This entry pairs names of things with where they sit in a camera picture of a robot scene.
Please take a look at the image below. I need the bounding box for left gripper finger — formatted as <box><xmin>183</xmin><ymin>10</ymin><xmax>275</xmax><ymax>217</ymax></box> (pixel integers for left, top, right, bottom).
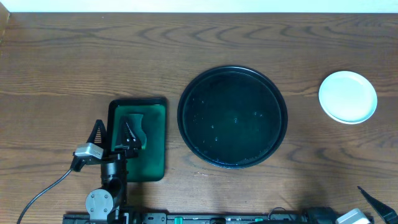
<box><xmin>115</xmin><ymin>116</ymin><xmax>142</xmax><ymax>150</ymax></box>
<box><xmin>87</xmin><ymin>119</ymin><xmax>108</xmax><ymax>149</ymax></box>

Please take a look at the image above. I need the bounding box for dark green sponge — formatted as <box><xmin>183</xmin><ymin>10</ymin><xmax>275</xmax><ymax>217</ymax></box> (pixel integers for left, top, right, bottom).
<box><xmin>124</xmin><ymin>114</ymin><xmax>147</xmax><ymax>149</ymax></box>

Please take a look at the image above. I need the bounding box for mint plate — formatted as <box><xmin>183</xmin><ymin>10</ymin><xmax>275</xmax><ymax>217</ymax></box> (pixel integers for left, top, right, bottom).
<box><xmin>318</xmin><ymin>71</ymin><xmax>377</xmax><ymax>119</ymax></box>
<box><xmin>325</xmin><ymin>111</ymin><xmax>373</xmax><ymax>125</ymax></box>

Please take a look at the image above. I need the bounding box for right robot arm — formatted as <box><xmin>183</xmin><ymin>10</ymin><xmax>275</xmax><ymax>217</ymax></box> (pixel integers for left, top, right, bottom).
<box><xmin>303</xmin><ymin>186</ymin><xmax>397</xmax><ymax>224</ymax></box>

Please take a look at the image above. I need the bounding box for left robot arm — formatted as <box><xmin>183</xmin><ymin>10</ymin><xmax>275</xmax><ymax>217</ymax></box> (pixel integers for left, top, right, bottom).
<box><xmin>70</xmin><ymin>116</ymin><xmax>142</xmax><ymax>224</ymax></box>

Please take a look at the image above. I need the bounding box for green rectangular water tray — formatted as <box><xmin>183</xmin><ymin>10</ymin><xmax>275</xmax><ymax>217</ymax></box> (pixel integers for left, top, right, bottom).
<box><xmin>107</xmin><ymin>98</ymin><xmax>167</xmax><ymax>182</ymax></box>

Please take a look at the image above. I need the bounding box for round black tray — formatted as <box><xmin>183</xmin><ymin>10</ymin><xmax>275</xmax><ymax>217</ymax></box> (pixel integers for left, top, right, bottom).
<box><xmin>177</xmin><ymin>65</ymin><xmax>288</xmax><ymax>169</ymax></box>

